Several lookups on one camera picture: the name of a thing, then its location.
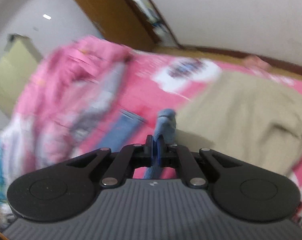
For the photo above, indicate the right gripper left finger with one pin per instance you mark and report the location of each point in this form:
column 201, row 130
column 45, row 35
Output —
column 129, row 158

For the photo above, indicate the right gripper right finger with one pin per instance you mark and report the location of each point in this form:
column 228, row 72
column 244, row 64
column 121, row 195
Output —
column 181, row 159

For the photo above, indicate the blue denim jeans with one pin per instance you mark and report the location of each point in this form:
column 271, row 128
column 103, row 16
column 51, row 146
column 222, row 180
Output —
column 132, row 128

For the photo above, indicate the beige khaki garment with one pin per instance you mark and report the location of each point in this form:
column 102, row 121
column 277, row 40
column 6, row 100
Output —
column 248, row 118

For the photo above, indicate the pink white quilt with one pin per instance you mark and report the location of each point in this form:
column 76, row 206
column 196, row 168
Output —
column 62, row 103

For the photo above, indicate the yellow green wardrobe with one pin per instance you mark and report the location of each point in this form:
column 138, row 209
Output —
column 18, row 63

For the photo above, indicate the brown wooden door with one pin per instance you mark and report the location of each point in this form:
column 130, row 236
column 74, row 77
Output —
column 121, row 21

